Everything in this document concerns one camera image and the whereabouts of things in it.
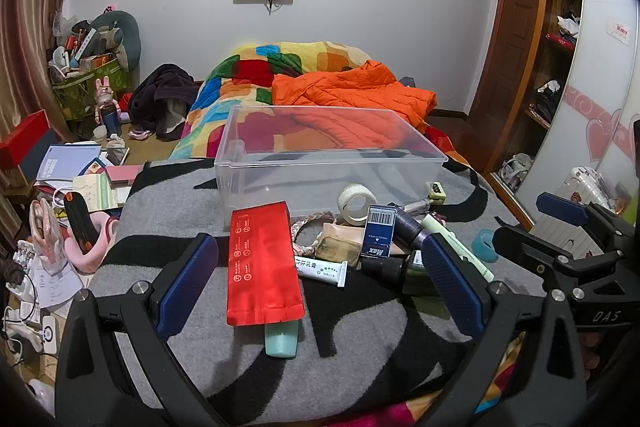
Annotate white tape roll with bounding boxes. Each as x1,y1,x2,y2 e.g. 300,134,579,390
337,183,378,227

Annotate purple cosmetic bottle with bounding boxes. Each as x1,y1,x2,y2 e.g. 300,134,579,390
395,207,432,254

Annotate silver pen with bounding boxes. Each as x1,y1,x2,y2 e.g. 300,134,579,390
387,199,433,214

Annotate clear plastic storage box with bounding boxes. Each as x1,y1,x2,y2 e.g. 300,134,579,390
214,105,448,228

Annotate black orange tool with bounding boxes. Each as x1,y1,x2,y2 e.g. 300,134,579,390
63,193,101,255

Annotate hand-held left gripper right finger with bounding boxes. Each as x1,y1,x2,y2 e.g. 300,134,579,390
424,234,591,427

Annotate pink rabbit toy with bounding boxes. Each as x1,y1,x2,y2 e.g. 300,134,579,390
96,77,123,125

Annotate white sliding wardrobe door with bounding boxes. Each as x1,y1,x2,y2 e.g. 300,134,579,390
515,0,640,220

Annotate red packet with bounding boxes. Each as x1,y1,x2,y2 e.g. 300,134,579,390
226,202,306,327

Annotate pink flat box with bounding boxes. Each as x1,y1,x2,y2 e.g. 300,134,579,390
105,164,143,186

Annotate colourful patchwork blanket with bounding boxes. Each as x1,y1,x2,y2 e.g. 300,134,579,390
170,41,471,168

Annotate teal tape roll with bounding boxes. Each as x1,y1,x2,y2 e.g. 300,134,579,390
472,229,499,263

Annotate grey black patterned blanket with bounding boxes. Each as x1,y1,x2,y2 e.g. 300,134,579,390
55,157,546,423

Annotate green patterned bag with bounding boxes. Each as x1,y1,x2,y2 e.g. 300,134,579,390
52,57,133,122

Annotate small blue cardboard box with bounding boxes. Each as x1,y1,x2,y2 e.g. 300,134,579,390
361,205,397,258

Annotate dark clothes pile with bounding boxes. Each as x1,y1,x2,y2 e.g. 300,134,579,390
127,63,196,140

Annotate pink white braided cord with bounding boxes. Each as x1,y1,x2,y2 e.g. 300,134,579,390
290,211,333,258

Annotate cream green book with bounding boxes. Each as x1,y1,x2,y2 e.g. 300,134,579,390
73,174,131,212

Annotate pale green tube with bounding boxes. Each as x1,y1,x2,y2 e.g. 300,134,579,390
422,214,495,283

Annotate orange puffer jacket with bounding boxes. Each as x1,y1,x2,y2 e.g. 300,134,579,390
271,61,437,142

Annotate wooden wardrobe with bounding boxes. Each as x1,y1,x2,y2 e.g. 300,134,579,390
450,0,586,228

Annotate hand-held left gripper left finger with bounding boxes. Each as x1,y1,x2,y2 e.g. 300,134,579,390
55,232,236,427

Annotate grey neck pillow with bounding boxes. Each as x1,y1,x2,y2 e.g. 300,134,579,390
90,10,142,72

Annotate dark green labelled bottle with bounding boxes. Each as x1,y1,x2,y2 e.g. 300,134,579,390
361,252,441,298

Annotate white cream tube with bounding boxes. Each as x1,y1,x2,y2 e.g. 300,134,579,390
295,257,348,289

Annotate brown wooden door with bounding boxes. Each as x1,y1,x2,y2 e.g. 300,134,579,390
470,0,543,142

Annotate pink transparent bag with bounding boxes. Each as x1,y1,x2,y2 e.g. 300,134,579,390
30,199,66,260

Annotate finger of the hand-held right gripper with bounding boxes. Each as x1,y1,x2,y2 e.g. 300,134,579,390
492,225,576,279
536,192,618,235

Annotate white charger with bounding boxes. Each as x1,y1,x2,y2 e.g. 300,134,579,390
40,314,61,355

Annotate white bag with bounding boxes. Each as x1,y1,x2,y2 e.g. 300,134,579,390
500,153,533,192

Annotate pink curved massager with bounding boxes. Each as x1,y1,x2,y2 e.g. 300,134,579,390
65,214,121,275

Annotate white paper sheets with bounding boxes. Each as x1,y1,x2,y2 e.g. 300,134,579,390
25,257,83,314

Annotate red box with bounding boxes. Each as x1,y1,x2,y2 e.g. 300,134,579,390
0,109,51,170

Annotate striped curtain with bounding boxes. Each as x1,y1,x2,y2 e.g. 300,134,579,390
0,0,101,148

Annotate person's right hand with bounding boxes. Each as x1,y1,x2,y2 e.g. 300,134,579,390
580,331,603,383

